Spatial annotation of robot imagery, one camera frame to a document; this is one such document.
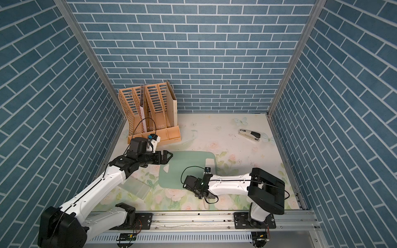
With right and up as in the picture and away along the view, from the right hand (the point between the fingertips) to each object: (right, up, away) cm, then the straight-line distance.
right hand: (202, 194), depth 83 cm
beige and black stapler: (+32, +31, +22) cm, 50 cm away
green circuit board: (-35, -15, -11) cm, 40 cm away
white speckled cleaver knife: (+5, +15, +10) cm, 18 cm away
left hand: (-17, +22, -2) cm, 28 cm away
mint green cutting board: (-11, +14, +9) cm, 20 cm away
